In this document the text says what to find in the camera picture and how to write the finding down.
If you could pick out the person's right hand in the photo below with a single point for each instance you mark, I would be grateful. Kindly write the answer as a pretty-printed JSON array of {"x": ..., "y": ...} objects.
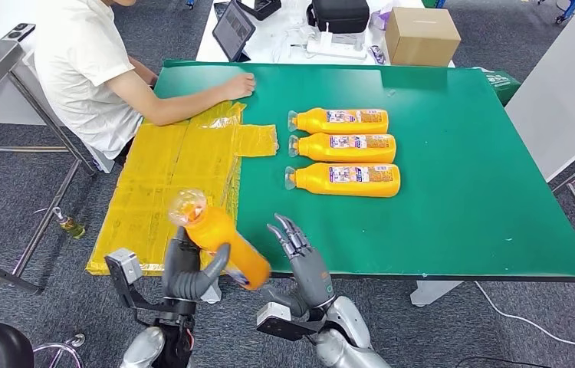
[{"x": 241, "y": 86}]

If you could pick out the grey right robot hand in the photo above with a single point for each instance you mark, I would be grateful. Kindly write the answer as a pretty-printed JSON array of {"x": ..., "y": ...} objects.
[{"x": 310, "y": 279}]

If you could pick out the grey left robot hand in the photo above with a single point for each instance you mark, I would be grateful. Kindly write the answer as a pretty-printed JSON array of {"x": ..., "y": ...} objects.
[{"x": 181, "y": 269}]

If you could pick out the orange detergent bottle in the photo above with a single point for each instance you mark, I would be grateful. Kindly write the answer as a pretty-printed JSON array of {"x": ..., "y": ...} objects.
[
  {"x": 216, "y": 231},
  {"x": 318, "y": 181},
  {"x": 318, "y": 148},
  {"x": 318, "y": 122}
]

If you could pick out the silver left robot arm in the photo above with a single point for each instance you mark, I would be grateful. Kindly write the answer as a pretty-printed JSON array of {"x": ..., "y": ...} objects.
[{"x": 140, "y": 350}]

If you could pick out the person's right forearm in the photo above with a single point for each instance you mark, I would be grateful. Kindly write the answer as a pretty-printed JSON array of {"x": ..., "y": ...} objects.
[{"x": 186, "y": 106}]

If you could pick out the small yellow-green bottle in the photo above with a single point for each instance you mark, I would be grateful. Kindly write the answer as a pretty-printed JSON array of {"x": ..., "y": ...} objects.
[{"x": 73, "y": 227}]

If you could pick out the white table foot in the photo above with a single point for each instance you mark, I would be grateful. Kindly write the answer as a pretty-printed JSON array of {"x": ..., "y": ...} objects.
[
  {"x": 214, "y": 295},
  {"x": 435, "y": 293}
]

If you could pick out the white table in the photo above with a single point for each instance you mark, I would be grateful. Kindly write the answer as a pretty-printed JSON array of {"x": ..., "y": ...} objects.
[{"x": 269, "y": 48}]

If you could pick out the dark tablet on stand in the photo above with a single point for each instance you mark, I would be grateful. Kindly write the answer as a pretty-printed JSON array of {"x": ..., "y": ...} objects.
[{"x": 233, "y": 28}]

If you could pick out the black device box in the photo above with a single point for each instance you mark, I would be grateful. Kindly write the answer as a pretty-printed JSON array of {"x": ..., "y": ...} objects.
[{"x": 264, "y": 7}]

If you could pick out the yellow taped cardboard sheet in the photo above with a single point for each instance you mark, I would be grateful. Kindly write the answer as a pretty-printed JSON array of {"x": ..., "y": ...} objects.
[{"x": 155, "y": 172}]

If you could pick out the white power strip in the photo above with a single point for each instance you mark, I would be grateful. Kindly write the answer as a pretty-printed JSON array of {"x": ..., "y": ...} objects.
[{"x": 336, "y": 50}]

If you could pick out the black carry case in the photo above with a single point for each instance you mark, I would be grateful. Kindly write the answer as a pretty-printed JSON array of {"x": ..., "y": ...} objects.
[{"x": 341, "y": 14}]

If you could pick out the white chair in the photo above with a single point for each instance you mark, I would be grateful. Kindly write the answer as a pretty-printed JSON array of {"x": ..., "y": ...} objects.
[{"x": 102, "y": 163}]

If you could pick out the purple snack packet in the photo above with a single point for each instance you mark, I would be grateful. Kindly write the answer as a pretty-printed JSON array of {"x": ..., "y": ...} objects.
[{"x": 377, "y": 54}]

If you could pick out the pale plastic bag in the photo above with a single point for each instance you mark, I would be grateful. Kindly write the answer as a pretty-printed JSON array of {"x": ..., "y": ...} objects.
[{"x": 381, "y": 19}]

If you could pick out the person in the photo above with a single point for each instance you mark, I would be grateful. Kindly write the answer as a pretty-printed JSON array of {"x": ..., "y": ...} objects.
[{"x": 79, "y": 66}]

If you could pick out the brown cardboard box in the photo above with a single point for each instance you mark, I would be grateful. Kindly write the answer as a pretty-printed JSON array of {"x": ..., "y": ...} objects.
[{"x": 419, "y": 38}]

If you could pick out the green bag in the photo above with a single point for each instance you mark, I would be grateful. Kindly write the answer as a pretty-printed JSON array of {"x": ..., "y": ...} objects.
[{"x": 502, "y": 85}]

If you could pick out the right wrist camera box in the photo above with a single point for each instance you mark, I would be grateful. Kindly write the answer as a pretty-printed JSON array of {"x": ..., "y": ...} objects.
[{"x": 275, "y": 320}]

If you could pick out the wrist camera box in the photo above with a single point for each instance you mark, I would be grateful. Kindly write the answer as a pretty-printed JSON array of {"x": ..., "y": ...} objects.
[
  {"x": 275, "y": 320},
  {"x": 124, "y": 266}
]

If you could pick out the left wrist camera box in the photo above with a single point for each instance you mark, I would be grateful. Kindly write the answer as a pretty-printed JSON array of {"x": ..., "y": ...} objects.
[{"x": 124, "y": 266}]

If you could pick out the blue metal cart frame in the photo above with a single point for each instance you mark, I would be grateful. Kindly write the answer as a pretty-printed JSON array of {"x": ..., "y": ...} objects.
[{"x": 569, "y": 10}]

